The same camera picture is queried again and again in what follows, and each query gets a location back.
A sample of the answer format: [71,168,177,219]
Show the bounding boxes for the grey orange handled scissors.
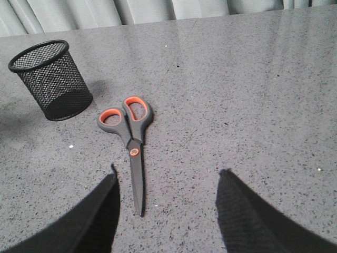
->
[96,96,154,217]

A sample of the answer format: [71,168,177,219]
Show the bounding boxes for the black mesh pen cup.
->
[8,40,93,121]

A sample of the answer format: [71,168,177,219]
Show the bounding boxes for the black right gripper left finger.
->
[7,169,120,252]

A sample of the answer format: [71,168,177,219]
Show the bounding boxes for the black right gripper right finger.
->
[216,169,336,252]

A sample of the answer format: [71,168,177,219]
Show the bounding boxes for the grey curtain backdrop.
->
[1,0,336,37]

